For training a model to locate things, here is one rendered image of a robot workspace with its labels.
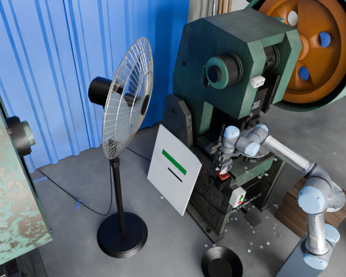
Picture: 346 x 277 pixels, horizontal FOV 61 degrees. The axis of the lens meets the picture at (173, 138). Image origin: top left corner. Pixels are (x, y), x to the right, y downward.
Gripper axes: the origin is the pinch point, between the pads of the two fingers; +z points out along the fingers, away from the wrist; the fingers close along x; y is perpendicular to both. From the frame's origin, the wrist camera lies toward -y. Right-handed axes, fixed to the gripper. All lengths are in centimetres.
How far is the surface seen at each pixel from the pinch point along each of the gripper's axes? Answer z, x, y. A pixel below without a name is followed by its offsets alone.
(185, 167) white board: 35, -38, -3
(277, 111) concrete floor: 78, -81, -180
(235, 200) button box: 20.3, 11.0, -5.3
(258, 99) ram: -32.4, -14.5, -34.0
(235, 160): 8.3, -8.0, -19.9
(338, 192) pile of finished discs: 39, 40, -90
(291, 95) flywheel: -26, -12, -66
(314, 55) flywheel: -56, -10, -70
